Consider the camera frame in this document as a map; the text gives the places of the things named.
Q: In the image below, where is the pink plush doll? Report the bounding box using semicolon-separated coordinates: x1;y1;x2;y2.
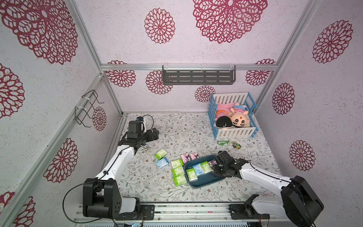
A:
216;102;240;116

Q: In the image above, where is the green tissue pack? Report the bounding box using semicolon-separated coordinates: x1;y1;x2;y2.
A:
200;161;213;174
172;166;184;177
173;175;187;186
155;148;167;160
186;168;198;182
171;159;184;169

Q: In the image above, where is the green carabiner keychain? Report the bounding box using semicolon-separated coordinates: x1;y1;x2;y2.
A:
217;141;230;146

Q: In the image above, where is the green tissue pack top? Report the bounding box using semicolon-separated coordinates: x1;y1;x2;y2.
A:
200;161;213;174

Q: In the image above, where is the dark teal storage box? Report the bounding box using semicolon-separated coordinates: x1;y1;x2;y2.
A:
183;155;225;189

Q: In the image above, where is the green tissue pack bottom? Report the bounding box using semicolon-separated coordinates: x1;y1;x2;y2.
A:
173;175;187;186

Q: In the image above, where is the blue tissue pack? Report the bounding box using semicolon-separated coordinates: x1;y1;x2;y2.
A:
156;157;169;169
192;163;205;177

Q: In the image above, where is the black wire wall rack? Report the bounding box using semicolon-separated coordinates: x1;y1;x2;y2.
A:
74;89;104;128

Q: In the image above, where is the blue tissue pack top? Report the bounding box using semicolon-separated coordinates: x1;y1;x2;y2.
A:
192;163;205;177

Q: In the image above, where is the grey wall shelf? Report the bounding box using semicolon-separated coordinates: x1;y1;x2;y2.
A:
162;65;236;85

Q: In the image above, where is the pink kuromi pack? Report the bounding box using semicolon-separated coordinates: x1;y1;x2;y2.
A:
181;153;191;164
208;160;217;169
190;152;199;160

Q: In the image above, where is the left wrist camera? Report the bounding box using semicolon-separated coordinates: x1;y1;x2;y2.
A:
137;116;144;122

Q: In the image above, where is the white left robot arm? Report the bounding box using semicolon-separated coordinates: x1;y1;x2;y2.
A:
83;116;159;219

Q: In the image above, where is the small figurine keychain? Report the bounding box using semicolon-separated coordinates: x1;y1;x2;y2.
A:
232;142;241;149

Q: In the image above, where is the black-haired plush doll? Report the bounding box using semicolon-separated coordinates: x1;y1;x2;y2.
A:
215;105;250;129

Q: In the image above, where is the blue white toy crib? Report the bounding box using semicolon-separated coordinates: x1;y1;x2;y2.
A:
208;92;259;141

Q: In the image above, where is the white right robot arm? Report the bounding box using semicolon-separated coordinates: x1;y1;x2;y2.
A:
214;151;324;227

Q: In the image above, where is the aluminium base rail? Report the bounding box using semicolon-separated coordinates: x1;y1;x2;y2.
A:
74;202;289;227

